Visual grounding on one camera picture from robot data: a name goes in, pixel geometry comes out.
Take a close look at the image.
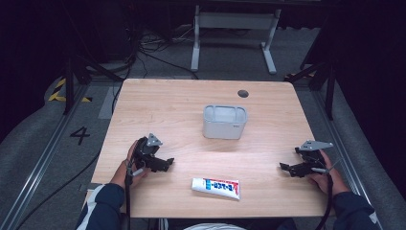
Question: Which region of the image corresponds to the bundle of black cables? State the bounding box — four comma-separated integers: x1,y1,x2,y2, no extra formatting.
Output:
109,25,200,114

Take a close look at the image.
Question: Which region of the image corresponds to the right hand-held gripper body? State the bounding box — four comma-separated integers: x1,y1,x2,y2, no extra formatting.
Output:
294,139,334,175

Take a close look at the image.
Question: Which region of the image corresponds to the white toothpaste tube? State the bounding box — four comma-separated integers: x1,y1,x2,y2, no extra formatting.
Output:
191,177,241,201

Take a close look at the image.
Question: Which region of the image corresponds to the person's left hand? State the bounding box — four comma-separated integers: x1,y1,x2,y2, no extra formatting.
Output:
109,139,151,190

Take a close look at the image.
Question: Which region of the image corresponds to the yellow black floor tape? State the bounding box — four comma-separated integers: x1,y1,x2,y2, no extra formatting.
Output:
47,78,94,104

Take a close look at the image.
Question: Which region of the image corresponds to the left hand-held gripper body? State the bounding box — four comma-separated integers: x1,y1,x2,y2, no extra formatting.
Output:
131,132,165,177

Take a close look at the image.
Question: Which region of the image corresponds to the person's right hand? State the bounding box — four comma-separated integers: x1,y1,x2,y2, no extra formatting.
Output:
306,149,350,196

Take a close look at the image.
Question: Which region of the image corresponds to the hand-held gripper cable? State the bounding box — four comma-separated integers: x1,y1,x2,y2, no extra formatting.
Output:
314,173,335,230
124,161,134,230

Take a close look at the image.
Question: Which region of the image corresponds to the black floor cable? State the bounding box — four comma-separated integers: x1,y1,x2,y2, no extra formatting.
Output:
14,149,103,230

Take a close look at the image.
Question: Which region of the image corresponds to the person's white clothing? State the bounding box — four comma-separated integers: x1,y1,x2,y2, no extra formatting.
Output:
183,222,247,230

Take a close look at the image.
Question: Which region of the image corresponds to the metal floor rail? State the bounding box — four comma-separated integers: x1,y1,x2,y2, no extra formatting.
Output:
311,90,384,230
0,85,91,230

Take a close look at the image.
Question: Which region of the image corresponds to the right hand-held gripper cable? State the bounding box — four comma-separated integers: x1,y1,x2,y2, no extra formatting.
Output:
314,173,335,230

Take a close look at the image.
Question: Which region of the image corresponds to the left hand-held gripper cable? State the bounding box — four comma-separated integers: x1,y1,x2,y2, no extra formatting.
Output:
124,161,134,230

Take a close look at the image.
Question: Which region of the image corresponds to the grey metal desk frame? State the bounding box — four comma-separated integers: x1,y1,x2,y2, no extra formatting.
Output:
190,4,282,76

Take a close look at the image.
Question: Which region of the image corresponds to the grey plastic container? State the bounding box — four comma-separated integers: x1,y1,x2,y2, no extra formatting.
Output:
202,103,249,141

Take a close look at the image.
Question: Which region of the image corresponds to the black tripod stand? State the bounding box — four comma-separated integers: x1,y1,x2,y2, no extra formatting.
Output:
62,54,124,116
283,57,338,122

